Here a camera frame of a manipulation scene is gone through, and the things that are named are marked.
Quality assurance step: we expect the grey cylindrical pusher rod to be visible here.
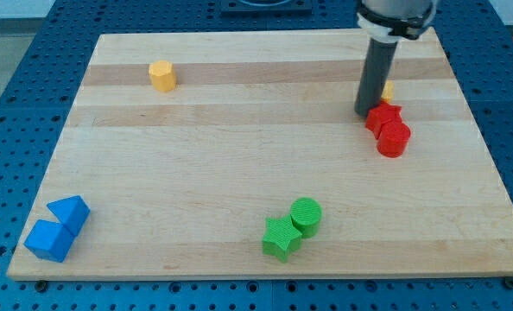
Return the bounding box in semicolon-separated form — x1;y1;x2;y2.
354;39;397;117

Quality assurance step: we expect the yellow hexagon block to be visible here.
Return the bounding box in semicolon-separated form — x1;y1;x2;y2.
149;60;176;92

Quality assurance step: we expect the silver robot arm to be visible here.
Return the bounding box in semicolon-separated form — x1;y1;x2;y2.
354;0;438;117

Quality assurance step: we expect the yellow block behind rod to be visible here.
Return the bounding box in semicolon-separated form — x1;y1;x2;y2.
381;80;394;103

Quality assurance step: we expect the red star block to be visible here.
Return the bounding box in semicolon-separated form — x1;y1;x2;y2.
365;100;402;140

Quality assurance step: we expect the red cylinder block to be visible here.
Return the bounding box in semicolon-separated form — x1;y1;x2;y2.
377;122;411;158

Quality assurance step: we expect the green cylinder block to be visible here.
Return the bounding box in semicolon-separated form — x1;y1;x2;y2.
290;197;322;238

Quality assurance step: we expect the wooden board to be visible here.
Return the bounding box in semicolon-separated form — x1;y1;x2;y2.
8;29;513;281

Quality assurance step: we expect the green star block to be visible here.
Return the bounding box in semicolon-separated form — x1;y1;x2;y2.
262;215;302;263

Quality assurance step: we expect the blue triangle block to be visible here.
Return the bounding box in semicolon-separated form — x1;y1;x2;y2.
47;195;91;237

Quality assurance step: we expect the blue cube block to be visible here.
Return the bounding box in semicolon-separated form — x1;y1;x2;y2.
23;219;74;263

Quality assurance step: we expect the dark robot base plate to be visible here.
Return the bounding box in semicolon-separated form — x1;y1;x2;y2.
218;0;313;15

